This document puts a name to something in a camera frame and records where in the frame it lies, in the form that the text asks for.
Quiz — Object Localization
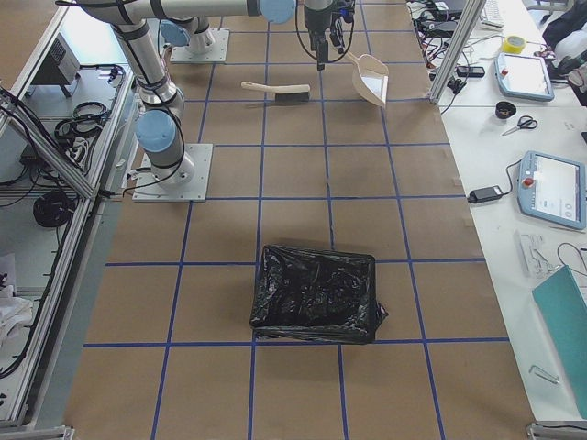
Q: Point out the far teach pendant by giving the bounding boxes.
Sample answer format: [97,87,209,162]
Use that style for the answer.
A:
[494,52,554,102]

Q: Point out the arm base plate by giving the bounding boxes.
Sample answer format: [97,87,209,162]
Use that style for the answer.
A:
[171,27,230,64]
[132,144,214,203]

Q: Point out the near teach pendant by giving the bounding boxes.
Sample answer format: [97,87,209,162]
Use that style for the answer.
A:
[517,151,586,230]

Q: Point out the metal allen key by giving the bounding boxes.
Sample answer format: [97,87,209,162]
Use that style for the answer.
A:
[528,364,559,384]

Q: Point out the white plastic dustpan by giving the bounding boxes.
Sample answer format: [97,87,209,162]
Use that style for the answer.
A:
[345,51,390,108]

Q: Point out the aluminium frame post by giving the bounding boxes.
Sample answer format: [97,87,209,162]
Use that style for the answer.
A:
[428,0,485,105]

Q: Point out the black power adapter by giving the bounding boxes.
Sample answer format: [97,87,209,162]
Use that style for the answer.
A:
[467,185,504,204]

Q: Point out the coiled black cable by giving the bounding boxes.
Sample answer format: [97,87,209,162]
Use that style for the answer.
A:
[32,188,77,229]

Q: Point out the black handled scissors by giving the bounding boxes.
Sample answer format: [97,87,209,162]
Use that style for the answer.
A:
[503,115,538,136]

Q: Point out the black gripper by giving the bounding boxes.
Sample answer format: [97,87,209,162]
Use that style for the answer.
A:
[304,0,333,71]
[330,0,356,54]

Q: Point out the teach pendant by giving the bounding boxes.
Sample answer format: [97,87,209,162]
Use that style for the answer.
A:
[517,151,586,230]
[494,52,554,102]

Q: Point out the teal folder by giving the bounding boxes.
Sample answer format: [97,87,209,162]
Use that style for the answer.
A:
[532,266,586,418]

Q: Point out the small black bowl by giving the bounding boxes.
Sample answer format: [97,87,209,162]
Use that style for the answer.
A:
[494,101,517,120]

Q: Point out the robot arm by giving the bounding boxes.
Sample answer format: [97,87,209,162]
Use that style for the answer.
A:
[56,1,298,187]
[160,1,355,65]

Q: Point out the yellow tape roll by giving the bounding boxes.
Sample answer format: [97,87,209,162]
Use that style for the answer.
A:
[501,35,526,54]

